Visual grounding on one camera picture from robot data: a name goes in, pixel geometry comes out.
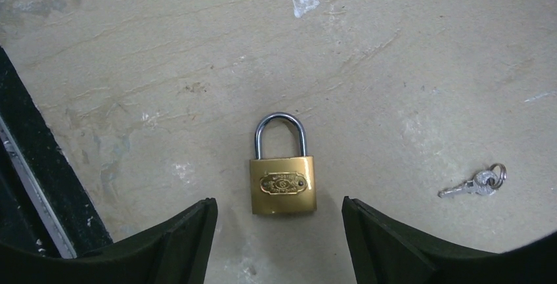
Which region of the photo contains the brass padlock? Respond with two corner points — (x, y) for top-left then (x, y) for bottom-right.
(250, 112), (317, 215)

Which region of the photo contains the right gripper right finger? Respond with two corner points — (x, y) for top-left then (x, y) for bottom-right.
(342, 197), (556, 283)

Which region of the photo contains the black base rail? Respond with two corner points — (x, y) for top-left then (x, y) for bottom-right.
(1, 51), (113, 258)

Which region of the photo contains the small silver key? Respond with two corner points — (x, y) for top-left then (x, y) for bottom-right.
(437, 163), (507, 198)

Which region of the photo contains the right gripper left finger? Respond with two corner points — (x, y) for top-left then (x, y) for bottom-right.
(1, 198), (218, 283)

